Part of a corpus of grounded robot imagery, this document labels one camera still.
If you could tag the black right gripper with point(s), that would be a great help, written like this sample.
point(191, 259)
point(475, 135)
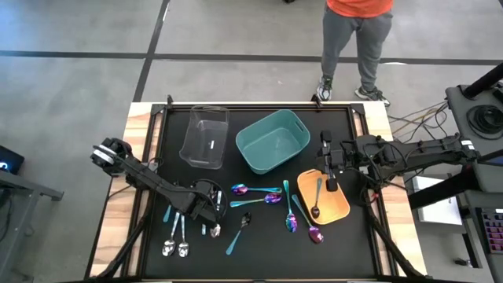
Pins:
point(332, 159)

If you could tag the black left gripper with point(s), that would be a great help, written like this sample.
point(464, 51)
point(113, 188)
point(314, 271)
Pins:
point(200, 206)

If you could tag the iridescent rainbow spoon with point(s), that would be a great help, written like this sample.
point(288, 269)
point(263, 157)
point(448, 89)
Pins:
point(273, 198)
point(291, 223)
point(315, 235)
point(239, 189)

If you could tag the orange plastic bin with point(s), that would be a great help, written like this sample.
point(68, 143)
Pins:
point(334, 204)

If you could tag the teal plastic bin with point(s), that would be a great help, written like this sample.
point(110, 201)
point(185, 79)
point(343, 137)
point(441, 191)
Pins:
point(271, 149)

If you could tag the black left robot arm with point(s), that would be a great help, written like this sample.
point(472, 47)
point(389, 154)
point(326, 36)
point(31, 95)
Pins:
point(157, 184)

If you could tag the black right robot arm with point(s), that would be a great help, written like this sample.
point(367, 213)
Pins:
point(412, 155)

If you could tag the silver spoons pair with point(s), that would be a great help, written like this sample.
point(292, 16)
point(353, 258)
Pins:
point(169, 247)

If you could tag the black table clamp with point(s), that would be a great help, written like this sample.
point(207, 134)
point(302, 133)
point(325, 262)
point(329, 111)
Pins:
point(316, 101)
point(169, 101)

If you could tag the black table mat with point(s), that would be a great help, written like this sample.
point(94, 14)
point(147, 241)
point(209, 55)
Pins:
point(267, 259)

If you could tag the clear plastic bin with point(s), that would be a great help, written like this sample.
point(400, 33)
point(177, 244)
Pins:
point(204, 129)

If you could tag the black cart beam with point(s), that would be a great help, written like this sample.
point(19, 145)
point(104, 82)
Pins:
point(440, 190)

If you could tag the person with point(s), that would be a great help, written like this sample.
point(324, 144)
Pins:
point(334, 39)

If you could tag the white box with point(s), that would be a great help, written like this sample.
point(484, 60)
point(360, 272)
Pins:
point(440, 214)

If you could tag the grey equipment cart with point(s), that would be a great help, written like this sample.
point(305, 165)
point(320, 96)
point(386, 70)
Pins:
point(457, 118)

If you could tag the grey keyboard stand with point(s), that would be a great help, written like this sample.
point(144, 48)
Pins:
point(471, 236)

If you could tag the black pole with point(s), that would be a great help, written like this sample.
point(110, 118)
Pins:
point(483, 82)

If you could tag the backlit keyboard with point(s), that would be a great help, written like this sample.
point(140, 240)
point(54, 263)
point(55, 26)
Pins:
point(495, 232)

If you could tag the grey workbench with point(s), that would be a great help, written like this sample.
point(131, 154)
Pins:
point(31, 188)

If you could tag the black screen device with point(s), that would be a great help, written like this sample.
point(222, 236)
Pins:
point(9, 159)

